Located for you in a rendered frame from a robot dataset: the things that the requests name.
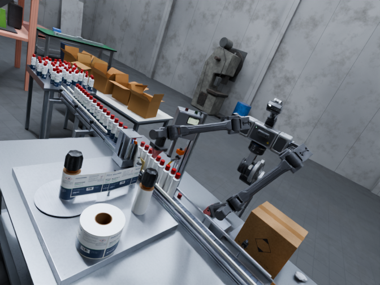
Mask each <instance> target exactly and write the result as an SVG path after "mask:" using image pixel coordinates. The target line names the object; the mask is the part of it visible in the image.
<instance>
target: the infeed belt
mask: <svg viewBox="0 0 380 285"><path fill-rule="evenodd" d="M106 138H107V139H108V140H109V141H110V142H111V143H112V144H113V145H114V146H115V147H116V144H114V143H113V140H110V139H109V137H106ZM154 188H155V189H156V190H157V191H158V193H159V194H160V195H161V196H162V197H163V198H164V199H165V200H166V201H167V202H168V203H169V204H170V205H171V206H172V207H173V208H174V209H175V210H176V211H177V212H178V213H179V214H180V215H181V216H182V217H183V218H184V219H185V220H186V221H187V223H188V224H189V225H190V226H191V227H192V228H193V229H194V230H195V231H196V232H197V233H198V234H199V235H200V236H201V237H202V238H203V239H204V240H205V241H206V242H207V243H208V244H209V245H210V246H211V247H212V248H213V249H214V250H215V252H216V253H217V254H218V255H219V256H220V257H221V258H222V259H223V260H224V261H225V262H226V263H227V264H228V265H229V267H230V268H231V269H232V270H233V271H234V272H235V273H236V274H237V275H238V276H239V277H240V278H241V279H242V280H243V281H244V282H245V283H246V284H247V285H250V284H249V283H248V281H247V280H246V279H245V278H244V277H243V276H242V275H241V274H240V273H239V272H238V271H237V270H236V269H235V268H234V267H233V266H232V265H231V264H230V263H229V262H228V261H227V260H226V259H225V258H224V257H223V256H222V255H221V254H220V253H219V252H218V251H217V250H216V249H215V248H214V247H213V246H212V245H211V244H210V243H209V241H208V240H207V239H206V238H205V237H204V236H203V235H202V234H201V233H200V232H199V231H198V230H197V229H196V228H195V227H194V226H193V225H192V224H191V223H190V222H189V220H188V219H187V218H186V217H185V216H184V215H183V214H182V213H181V212H180V211H179V210H178V209H177V208H176V207H175V206H174V205H173V204H172V203H171V202H170V201H169V200H168V199H167V198H166V197H165V196H164V195H163V194H162V193H161V192H160V191H159V190H158V189H157V188H156V187H154ZM172 199H173V200H174V201H175V202H176V203H177V204H178V205H179V206H180V208H181V209H182V210H183V211H184V212H185V213H186V214H187V215H188V216H189V217H190V218H191V219H192V220H193V221H194V222H195V223H196V224H197V225H198V226H199V227H200V228H201V229H202V230H203V231H204V232H205V233H206V234H207V235H208V236H209V237H210V238H211V239H212V240H213V241H214V242H215V243H216V244H217V245H218V246H219V247H220V248H221V249H222V250H223V251H224V252H225V253H226V254H227V255H228V256H229V257H230V258H231V259H232V260H233V262H234V263H236V264H237V265H238V267H239V268H241V269H242V271H243V272H245V273H246V275H247V276H249V277H250V278H251V280H252V281H254V282H255V284H256V285H263V284H262V283H261V282H260V281H259V280H258V279H257V278H256V277H255V276H254V275H252V273H251V272H250V271H249V270H248V269H247V268H246V267H245V266H244V265H243V264H241V262H240V261H239V260H238V259H237V258H236V257H234V256H233V255H232V254H231V253H230V252H229V251H228V250H227V249H226V248H225V247H224V246H223V245H222V244H221V243H220V242H219V241H218V240H217V239H216V238H215V237H214V236H213V235H212V234H211V233H210V232H209V231H208V230H207V229H206V228H205V227H204V226H203V225H202V224H201V223H200V222H199V221H198V220H197V219H196V218H195V217H194V216H193V215H192V214H191V213H190V212H189V211H188V210H187V209H186V208H185V207H184V206H183V205H182V204H181V203H180V202H179V201H178V200H177V199H176V198H175V197H174V196H173V198H172Z"/></svg>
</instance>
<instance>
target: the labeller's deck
mask: <svg viewBox="0 0 380 285"><path fill-rule="evenodd" d="M63 168H64V162H55V163H46V164H40V165H30V166H20V167H13V168H12V176H13V178H14V181H15V183H16V185H17V188H18V190H19V192H20V195H21V197H22V199H23V202H24V205H25V207H26V209H27V212H28V214H29V217H30V219H31V221H32V224H33V226H34V229H35V231H36V234H37V236H38V238H39V241H40V243H41V245H42V248H43V250H44V252H45V255H46V258H47V260H48V262H49V265H50V267H51V269H52V272H53V274H54V276H55V279H56V281H57V283H58V285H68V284H70V283H72V282H74V281H76V280H78V279H80V278H82V277H84V276H86V275H88V274H90V273H92V272H94V271H96V270H98V269H99V268H101V267H103V266H105V265H107V264H109V263H111V262H113V261H115V260H117V259H119V258H121V257H123V256H125V255H127V254H129V253H131V252H133V251H135V250H137V249H139V248H141V247H143V246H145V245H147V244H149V243H151V242H153V241H155V240H157V239H159V238H161V237H163V236H165V235H167V234H169V233H171V232H173V231H175V230H176V228H177V226H178V223H177V222H176V221H175V220H174V219H173V217H172V216H171V215H170V214H169V213H168V212H167V211H166V210H165V209H164V208H163V207H162V206H161V205H160V204H159V202H158V201H157V200H156V199H155V198H154V197H153V196H151V198H150V201H149V204H148V207H147V209H146V212H145V214H144V215H141V216H138V215H134V213H132V212H131V207H132V205H133V202H134V199H135V196H136V193H137V190H138V187H139V184H140V182H139V181H138V180H137V182H136V185H135V188H130V187H129V186H125V187H122V188H118V189H115V190H112V191H110V196H107V194H108V191H107V192H101V193H96V195H97V200H96V203H95V204H110V205H113V206H116V207H117V208H119V209H120V210H121V211H122V212H123V214H124V216H125V219H126V222H125V225H124V228H123V231H122V234H121V237H120V240H119V243H118V246H117V248H116V250H115V251H114V252H113V253H112V254H111V255H109V256H107V257H105V258H100V259H91V258H86V257H84V256H82V255H81V254H80V253H79V252H78V251H77V250H76V247H75V238H76V233H77V228H78V225H79V220H80V216H81V214H80V215H76V216H73V217H56V216H52V215H48V214H46V213H44V212H42V211H41V210H40V209H39V208H38V207H37V206H36V205H35V203H34V194H35V193H36V191H37V190H38V189H39V188H40V187H41V186H42V185H44V184H46V183H48V182H51V181H53V180H59V179H61V178H62V171H63ZM124 169H127V168H126V167H120V166H119V165H118V164H117V163H116V162H115V161H114V160H113V159H112V156H109V157H99V158H90V159H84V160H83V164H82V168H81V175H85V174H96V173H103V172H114V170H116V171H120V170H124Z"/></svg>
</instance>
